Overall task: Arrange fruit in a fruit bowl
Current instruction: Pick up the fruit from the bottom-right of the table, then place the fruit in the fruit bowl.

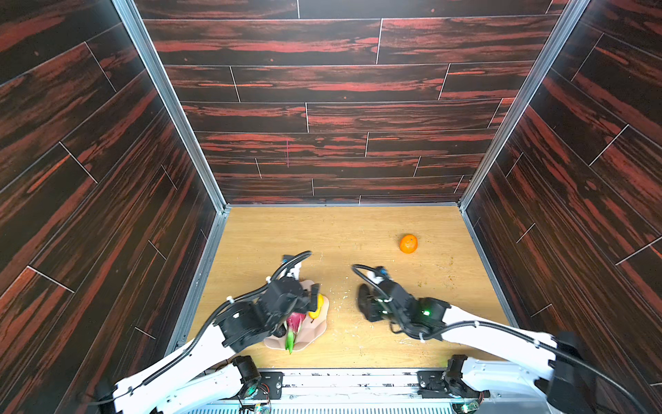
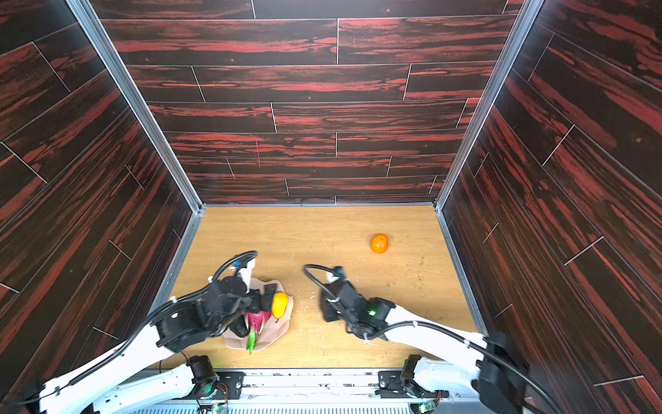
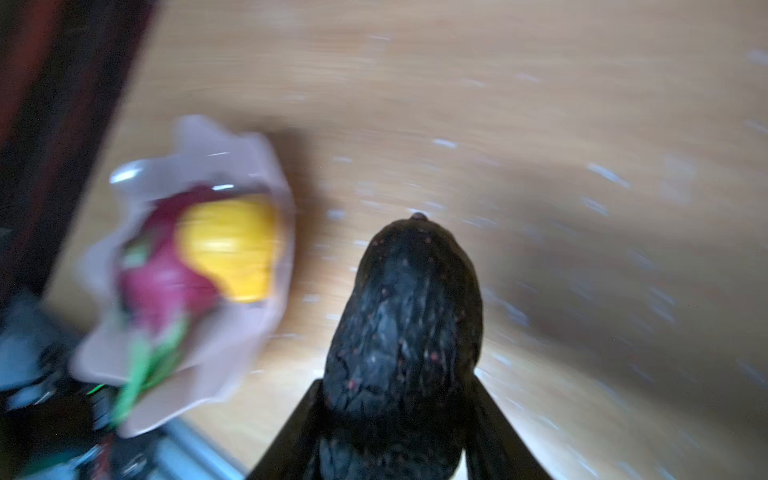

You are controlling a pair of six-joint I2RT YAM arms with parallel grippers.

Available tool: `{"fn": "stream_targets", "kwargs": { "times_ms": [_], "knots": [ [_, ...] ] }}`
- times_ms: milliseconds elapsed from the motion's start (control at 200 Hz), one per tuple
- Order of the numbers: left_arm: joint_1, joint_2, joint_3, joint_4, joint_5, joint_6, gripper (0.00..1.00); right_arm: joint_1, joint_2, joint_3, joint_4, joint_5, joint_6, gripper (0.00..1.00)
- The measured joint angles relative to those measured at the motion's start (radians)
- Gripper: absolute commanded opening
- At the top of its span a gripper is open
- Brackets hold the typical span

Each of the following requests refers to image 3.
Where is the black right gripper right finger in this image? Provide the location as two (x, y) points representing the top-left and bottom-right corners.
(465, 376), (552, 480)

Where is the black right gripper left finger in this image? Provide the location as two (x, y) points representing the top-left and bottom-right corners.
(245, 379), (326, 480)

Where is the dark avocado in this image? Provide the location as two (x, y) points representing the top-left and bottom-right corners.
(317, 212), (484, 479)

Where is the red dragon fruit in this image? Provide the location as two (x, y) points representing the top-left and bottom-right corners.
(112, 184), (231, 427)

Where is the yellow pear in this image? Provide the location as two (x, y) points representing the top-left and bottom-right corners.
(176, 194), (283, 303)

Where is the pink wavy fruit bowl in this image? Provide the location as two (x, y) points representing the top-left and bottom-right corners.
(70, 115), (296, 438)

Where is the aluminium front rail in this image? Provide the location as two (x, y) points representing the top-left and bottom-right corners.
(149, 420), (247, 480)

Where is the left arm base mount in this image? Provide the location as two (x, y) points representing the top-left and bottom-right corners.
(1, 290), (160, 479)

